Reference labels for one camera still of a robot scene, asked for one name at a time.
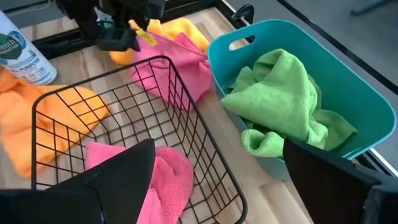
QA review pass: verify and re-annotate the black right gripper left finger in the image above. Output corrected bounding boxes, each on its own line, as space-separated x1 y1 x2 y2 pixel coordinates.
0 138 156 224

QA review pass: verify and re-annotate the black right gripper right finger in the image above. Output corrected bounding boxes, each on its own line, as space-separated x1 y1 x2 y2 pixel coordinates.
282 138 398 224

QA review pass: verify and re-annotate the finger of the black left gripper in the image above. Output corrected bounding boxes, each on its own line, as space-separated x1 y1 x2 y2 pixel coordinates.
96 27 141 52
130 0 166 30

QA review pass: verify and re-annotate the orange microfiber towel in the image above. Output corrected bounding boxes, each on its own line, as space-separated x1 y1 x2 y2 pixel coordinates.
108 17 210 66
0 67 110 179

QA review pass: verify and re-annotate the pink microfiber towel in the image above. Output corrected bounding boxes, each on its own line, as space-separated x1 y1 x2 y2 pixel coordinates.
85 142 194 224
129 30 214 111

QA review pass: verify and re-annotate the black table clamp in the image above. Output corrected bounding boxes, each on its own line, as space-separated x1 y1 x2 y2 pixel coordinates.
230 3 255 44

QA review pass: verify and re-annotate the teal plastic basket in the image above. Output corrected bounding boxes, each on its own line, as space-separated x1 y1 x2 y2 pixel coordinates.
207 19 397 181

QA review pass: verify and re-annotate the black wire basket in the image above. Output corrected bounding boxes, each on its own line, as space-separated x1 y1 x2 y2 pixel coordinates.
30 55 249 224

